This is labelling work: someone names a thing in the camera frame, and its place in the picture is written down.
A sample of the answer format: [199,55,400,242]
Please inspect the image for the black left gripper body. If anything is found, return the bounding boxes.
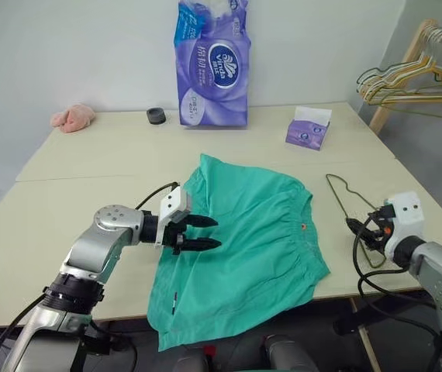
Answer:
[162,212,192,256]

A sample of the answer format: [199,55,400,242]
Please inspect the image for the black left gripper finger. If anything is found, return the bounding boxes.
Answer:
[185,213,219,230]
[181,236,223,253]

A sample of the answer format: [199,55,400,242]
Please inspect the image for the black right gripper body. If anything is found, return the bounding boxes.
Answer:
[366,207,396,243]

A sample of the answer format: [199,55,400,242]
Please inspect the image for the olive wire hanger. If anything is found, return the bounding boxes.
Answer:
[325,173,388,269]

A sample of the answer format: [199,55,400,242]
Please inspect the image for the green shorts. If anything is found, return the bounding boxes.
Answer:
[146,153,331,353]

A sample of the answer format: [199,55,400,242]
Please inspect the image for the wooden table leg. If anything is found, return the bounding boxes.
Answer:
[349,298,382,372]

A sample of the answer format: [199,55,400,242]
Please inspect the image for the purple tissue box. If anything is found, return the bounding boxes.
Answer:
[285,105,333,151]

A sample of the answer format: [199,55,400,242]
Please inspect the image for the wooden clothes rack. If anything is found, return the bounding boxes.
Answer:
[368,19,442,136]

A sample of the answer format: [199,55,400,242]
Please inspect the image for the grey rounded robot part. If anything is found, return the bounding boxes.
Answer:
[172,350,211,372]
[263,335,319,372]

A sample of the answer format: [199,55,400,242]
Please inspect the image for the purple tissue multipack bag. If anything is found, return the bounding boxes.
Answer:
[173,0,254,130]

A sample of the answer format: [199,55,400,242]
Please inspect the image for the pink crumpled cloth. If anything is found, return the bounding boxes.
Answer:
[50,102,97,134]

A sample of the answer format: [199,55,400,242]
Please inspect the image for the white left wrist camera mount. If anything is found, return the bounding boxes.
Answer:
[154,188,192,247]

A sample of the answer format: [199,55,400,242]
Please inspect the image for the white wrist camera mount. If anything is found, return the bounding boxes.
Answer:
[382,191,426,260]
[154,188,192,247]

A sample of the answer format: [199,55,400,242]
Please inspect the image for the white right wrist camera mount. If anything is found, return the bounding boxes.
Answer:
[382,191,426,260]

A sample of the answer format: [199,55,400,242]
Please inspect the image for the black table leg bracket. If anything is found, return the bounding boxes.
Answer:
[333,309,365,339]

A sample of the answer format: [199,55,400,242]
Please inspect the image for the black round ring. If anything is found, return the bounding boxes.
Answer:
[147,108,167,126]

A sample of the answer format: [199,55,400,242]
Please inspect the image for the yellow wire hanger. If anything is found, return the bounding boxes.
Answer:
[362,53,442,105]

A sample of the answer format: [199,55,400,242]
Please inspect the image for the white wire hanger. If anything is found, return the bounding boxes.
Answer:
[360,26,442,102]

